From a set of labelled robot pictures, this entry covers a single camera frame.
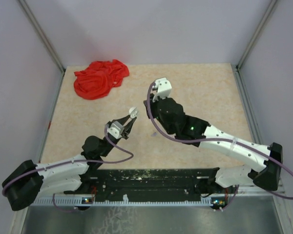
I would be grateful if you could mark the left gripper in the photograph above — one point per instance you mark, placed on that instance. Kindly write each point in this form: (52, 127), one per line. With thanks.
(127, 127)

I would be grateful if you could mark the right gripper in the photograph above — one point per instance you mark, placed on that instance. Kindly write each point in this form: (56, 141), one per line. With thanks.
(152, 103)

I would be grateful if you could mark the white earbud case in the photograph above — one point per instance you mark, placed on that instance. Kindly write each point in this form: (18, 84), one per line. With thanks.
(133, 112)

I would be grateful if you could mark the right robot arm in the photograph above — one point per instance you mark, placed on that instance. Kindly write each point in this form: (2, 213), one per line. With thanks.
(261, 163)

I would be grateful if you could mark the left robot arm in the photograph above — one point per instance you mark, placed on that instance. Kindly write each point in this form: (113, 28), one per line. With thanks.
(30, 180)

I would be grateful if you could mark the red cloth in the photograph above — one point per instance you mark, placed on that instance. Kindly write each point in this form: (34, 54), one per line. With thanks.
(97, 80)

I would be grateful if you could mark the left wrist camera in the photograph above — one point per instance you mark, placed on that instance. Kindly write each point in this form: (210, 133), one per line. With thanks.
(115, 131)

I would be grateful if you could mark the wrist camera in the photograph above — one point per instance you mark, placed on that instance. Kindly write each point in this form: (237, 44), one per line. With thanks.
(115, 131)
(162, 88)

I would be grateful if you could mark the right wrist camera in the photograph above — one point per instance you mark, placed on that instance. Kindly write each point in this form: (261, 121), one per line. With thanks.
(162, 88)

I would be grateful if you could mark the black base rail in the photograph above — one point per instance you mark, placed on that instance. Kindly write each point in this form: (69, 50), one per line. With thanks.
(150, 185)

